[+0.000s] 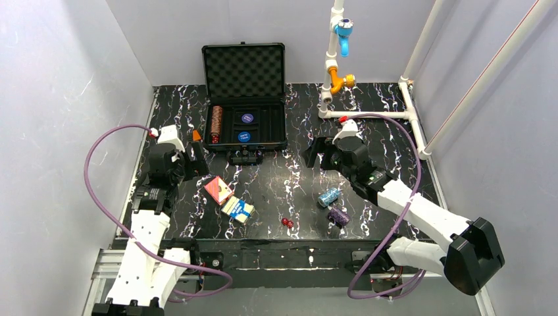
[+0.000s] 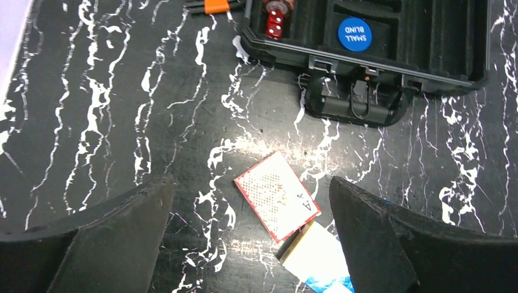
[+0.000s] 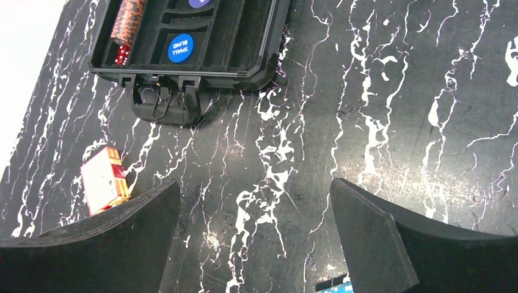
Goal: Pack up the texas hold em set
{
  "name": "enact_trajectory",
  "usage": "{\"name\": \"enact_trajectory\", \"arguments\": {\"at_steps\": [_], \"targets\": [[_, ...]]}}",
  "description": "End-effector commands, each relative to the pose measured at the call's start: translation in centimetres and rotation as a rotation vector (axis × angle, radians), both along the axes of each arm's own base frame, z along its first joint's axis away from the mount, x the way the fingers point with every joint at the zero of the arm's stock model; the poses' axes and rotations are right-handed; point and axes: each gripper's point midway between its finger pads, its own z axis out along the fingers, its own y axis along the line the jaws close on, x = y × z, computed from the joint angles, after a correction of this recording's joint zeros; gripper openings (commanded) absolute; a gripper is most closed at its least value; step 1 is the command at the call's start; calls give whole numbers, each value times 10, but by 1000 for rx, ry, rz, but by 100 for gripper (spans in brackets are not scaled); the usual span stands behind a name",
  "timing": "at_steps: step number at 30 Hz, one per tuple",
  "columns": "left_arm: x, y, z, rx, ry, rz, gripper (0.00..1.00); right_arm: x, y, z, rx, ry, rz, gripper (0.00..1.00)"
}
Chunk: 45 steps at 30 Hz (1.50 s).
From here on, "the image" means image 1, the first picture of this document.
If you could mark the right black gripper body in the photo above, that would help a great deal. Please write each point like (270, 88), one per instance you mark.
(326, 154)

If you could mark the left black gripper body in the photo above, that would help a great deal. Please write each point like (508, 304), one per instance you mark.
(191, 161)

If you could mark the red playing card box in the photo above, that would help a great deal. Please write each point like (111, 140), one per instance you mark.
(219, 190)

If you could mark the blue playing card box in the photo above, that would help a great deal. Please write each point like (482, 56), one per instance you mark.
(238, 209)

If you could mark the black foam-lined poker case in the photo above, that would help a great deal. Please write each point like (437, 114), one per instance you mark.
(246, 78)

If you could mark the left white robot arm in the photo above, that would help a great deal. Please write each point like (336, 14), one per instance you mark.
(146, 276)

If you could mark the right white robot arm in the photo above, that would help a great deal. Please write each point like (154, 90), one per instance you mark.
(467, 253)

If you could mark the orange black poker chip stack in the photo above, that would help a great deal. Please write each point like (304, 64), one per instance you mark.
(216, 121)

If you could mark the light blue poker chip stack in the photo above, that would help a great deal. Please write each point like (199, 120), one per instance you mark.
(328, 197)

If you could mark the blue big blind button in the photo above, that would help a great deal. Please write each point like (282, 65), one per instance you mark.
(244, 137)

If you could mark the blue small blind button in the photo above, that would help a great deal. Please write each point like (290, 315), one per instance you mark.
(247, 118)

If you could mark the purple poker chip stack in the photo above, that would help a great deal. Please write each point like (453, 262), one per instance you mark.
(339, 217)

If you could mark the orange pipe fitting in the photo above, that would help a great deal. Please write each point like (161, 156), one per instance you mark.
(338, 82)

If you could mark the red dice pair on table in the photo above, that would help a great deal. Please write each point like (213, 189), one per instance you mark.
(287, 222)

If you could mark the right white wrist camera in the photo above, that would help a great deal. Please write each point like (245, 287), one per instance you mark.
(349, 128)

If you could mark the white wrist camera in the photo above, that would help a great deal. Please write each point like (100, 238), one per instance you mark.
(349, 128)
(169, 135)

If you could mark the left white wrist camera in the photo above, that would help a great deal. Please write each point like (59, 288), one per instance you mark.
(169, 135)

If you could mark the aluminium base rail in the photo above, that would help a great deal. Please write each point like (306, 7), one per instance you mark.
(276, 280)

